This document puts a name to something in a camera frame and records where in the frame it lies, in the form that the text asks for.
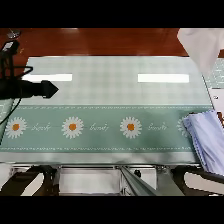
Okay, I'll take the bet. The white garment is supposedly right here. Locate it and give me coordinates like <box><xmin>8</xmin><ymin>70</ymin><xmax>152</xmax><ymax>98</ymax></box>
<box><xmin>176</xmin><ymin>27</ymin><xmax>224</xmax><ymax>78</ymax></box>

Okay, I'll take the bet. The silver frame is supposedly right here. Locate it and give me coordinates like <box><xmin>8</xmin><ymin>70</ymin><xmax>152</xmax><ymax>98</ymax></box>
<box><xmin>0</xmin><ymin>161</ymin><xmax>224</xmax><ymax>197</ymax></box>

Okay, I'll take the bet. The light blue striped shirt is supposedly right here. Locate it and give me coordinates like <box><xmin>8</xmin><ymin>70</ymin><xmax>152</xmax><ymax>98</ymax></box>
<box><xmin>182</xmin><ymin>109</ymin><xmax>224</xmax><ymax>176</ymax></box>

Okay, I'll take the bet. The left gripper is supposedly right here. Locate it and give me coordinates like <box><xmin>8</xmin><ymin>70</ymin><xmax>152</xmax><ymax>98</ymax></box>
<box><xmin>39</xmin><ymin>79</ymin><xmax>60</xmax><ymax>100</ymax></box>

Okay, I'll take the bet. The black cable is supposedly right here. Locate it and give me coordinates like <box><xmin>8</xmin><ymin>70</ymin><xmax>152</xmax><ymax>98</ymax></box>
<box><xmin>0</xmin><ymin>65</ymin><xmax>34</xmax><ymax>126</ymax></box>

